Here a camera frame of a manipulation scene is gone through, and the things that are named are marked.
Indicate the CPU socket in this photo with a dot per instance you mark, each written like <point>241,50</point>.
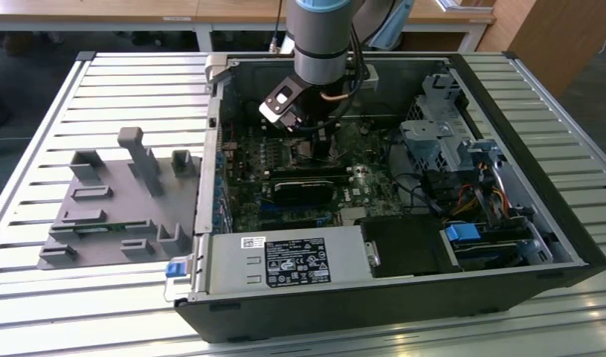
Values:
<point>297,161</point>

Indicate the grey parts rack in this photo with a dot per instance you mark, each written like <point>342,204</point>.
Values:
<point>114,208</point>

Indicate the blue disk carrier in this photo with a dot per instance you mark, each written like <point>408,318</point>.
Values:
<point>461,234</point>

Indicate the wooden cabinet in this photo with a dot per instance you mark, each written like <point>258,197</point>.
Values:
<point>556,37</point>

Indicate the black open PC case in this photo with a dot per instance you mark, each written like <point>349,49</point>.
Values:
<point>333,316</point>

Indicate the blue expansion slot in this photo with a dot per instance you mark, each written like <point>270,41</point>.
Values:
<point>268,204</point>
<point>321,221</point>

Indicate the black plastic shroud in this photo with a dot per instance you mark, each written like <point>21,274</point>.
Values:
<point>406,245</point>

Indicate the silver chipset heatsink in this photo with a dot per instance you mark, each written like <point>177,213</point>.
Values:
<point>354,215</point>

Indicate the green motherboard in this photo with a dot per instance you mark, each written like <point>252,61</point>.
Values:
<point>368,193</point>

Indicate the blue case latch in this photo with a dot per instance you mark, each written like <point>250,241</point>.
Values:
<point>177,269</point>

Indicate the silver power supply unit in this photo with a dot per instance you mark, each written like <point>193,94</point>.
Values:
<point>233,260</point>

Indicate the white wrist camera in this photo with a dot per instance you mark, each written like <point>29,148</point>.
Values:
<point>373,76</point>
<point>281,98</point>

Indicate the silver metal drive cage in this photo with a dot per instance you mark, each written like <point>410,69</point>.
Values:
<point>424,137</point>

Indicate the round coin cell battery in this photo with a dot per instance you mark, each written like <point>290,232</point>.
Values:
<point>364,129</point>

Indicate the white paper stack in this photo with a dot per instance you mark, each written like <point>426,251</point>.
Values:
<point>452,3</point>

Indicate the black graphics card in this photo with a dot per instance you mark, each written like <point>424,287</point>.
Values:
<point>302,193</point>

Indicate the wooden desk white frame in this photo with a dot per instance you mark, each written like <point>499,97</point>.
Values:
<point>85,9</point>
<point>447,15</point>

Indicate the silver topped green CPU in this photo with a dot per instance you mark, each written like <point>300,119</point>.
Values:
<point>304,148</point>

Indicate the black RAM slot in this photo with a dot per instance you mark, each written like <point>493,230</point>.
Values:
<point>293,170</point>
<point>293,175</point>
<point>293,179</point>

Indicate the green RAM stick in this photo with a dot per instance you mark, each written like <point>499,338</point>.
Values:
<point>115,227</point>

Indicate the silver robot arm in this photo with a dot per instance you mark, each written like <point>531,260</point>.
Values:
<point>322,44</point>

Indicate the silver disk bay frame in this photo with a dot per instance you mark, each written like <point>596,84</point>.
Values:
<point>537,247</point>

